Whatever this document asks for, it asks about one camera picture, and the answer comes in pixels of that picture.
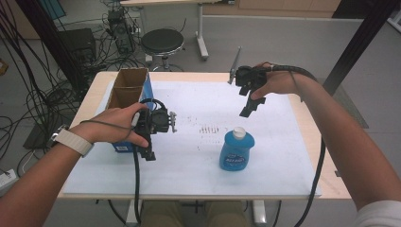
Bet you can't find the black round stool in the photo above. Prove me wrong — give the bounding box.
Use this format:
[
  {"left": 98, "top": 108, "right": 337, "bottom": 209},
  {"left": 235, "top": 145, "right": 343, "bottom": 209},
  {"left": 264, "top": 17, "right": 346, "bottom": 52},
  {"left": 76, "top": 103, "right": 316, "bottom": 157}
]
[{"left": 140, "top": 27, "right": 185, "bottom": 72}]

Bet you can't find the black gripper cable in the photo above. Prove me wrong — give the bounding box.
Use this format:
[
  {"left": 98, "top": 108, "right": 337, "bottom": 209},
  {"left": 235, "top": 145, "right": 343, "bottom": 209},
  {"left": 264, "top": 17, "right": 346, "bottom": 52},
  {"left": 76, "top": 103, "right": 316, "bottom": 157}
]
[
  {"left": 269, "top": 63, "right": 326, "bottom": 227},
  {"left": 131, "top": 97, "right": 168, "bottom": 225}
]

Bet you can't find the black equipment box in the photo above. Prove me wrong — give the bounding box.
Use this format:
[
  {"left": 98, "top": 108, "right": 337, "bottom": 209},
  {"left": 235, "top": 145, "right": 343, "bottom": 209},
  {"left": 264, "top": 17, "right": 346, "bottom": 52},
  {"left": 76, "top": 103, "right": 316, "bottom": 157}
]
[{"left": 58, "top": 27, "right": 97, "bottom": 64}]

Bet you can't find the person's left hand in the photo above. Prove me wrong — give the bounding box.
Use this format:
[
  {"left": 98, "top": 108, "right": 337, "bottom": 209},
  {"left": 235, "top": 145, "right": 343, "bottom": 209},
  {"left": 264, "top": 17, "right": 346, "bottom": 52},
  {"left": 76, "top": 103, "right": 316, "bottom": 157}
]
[{"left": 69, "top": 102, "right": 149, "bottom": 149}]

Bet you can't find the white power strip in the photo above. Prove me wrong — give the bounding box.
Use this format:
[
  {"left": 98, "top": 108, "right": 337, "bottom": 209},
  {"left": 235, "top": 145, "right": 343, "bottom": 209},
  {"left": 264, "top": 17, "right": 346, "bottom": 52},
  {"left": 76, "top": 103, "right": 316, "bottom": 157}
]
[{"left": 0, "top": 168, "right": 18, "bottom": 190}]

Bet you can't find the person's right hand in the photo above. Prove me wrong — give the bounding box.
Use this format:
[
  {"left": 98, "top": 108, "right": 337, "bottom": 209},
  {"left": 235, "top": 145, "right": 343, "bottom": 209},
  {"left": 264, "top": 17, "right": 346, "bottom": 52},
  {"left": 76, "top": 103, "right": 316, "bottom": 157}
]
[{"left": 250, "top": 61, "right": 299, "bottom": 101}]

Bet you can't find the black slanted frame post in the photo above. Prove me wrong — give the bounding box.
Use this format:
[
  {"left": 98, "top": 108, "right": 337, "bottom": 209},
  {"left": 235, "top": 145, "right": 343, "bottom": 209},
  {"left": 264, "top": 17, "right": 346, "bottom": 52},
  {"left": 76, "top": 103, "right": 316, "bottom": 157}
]
[
  {"left": 322, "top": 0, "right": 401, "bottom": 96},
  {"left": 15, "top": 0, "right": 88, "bottom": 93}
]

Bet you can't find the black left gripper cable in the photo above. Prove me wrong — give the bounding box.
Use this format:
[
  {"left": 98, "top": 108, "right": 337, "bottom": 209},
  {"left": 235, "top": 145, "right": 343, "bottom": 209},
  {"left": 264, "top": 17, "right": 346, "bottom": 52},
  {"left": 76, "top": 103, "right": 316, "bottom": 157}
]
[{"left": 131, "top": 97, "right": 168, "bottom": 225}]

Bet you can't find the blue detergent bottle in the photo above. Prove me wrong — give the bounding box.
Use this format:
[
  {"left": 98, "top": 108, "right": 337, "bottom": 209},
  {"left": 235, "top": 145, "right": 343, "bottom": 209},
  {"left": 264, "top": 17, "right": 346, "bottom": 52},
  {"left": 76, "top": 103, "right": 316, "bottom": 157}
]
[{"left": 218, "top": 126, "right": 255, "bottom": 172}]

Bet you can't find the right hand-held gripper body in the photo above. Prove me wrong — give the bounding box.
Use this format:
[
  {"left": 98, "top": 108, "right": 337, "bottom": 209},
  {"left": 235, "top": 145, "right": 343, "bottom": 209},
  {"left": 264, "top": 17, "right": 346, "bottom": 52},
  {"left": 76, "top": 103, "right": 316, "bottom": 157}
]
[{"left": 228, "top": 46, "right": 269, "bottom": 96}]

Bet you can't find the white table sheet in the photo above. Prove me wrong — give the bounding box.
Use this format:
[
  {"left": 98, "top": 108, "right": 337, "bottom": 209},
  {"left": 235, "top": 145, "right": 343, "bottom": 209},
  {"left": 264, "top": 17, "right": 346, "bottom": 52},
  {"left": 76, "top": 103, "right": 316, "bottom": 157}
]
[{"left": 61, "top": 79, "right": 323, "bottom": 198}]

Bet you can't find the black bar under table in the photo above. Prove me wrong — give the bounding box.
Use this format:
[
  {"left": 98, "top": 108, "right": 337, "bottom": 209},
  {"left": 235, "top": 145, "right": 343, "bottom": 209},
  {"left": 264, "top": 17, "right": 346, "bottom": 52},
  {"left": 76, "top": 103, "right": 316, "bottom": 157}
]
[{"left": 183, "top": 201, "right": 206, "bottom": 215}]

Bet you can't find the dark grid floor mat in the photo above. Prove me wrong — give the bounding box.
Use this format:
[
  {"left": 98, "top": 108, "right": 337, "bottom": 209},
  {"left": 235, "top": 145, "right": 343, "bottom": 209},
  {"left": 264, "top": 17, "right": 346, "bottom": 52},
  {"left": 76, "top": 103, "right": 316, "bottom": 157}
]
[{"left": 332, "top": 84, "right": 370, "bottom": 130}]

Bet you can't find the teal panel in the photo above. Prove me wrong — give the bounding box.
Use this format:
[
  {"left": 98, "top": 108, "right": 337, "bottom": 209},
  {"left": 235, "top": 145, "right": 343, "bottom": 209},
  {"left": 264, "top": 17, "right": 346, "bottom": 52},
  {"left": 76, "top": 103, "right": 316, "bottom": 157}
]
[{"left": 39, "top": 0, "right": 67, "bottom": 21}]

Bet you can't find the white table leg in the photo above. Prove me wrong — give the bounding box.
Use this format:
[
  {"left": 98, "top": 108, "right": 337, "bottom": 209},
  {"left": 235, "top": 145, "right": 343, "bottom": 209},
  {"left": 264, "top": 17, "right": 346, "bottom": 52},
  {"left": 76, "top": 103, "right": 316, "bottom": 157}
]
[
  {"left": 125, "top": 199, "right": 143, "bottom": 226},
  {"left": 251, "top": 200, "right": 268, "bottom": 226}
]

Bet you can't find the white wristwatch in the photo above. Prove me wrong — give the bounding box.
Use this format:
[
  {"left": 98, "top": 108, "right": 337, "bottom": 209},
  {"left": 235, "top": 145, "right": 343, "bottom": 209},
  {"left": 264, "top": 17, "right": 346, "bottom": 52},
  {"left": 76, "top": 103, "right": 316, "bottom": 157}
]
[{"left": 50, "top": 124, "right": 95, "bottom": 158}]

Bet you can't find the bundle of black floor cables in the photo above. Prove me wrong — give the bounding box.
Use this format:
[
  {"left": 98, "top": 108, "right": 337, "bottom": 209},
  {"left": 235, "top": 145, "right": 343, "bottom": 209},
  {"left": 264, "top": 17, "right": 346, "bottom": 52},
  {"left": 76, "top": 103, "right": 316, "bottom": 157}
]
[{"left": 0, "top": 0, "right": 83, "bottom": 178}]

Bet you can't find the white background desk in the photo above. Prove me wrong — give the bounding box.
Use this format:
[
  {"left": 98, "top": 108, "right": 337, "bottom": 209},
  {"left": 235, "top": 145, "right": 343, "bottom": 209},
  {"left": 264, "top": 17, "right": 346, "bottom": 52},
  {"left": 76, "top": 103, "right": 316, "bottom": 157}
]
[{"left": 119, "top": 0, "right": 235, "bottom": 61}]

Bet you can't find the blue cardboard box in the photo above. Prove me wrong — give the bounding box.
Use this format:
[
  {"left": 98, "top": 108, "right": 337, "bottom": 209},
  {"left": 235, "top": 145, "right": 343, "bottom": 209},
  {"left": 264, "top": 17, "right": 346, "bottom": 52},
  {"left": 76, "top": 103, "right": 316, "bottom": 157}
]
[{"left": 105, "top": 67, "right": 155, "bottom": 154}]

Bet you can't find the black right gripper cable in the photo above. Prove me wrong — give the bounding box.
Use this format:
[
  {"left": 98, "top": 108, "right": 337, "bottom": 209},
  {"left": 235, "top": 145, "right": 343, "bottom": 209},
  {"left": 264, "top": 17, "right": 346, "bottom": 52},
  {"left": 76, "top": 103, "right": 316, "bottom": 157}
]
[{"left": 269, "top": 63, "right": 326, "bottom": 227}]

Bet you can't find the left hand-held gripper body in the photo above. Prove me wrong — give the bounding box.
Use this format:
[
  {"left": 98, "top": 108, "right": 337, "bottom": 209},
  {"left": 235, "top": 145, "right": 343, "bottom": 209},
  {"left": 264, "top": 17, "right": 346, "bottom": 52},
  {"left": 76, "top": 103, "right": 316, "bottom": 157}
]
[{"left": 134, "top": 108, "right": 178, "bottom": 149}]

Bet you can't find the person's white shirt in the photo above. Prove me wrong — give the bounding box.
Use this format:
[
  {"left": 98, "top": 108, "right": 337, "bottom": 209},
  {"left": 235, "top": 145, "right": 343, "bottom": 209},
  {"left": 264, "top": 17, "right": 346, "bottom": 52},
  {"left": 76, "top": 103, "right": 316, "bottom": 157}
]
[{"left": 354, "top": 200, "right": 401, "bottom": 227}]

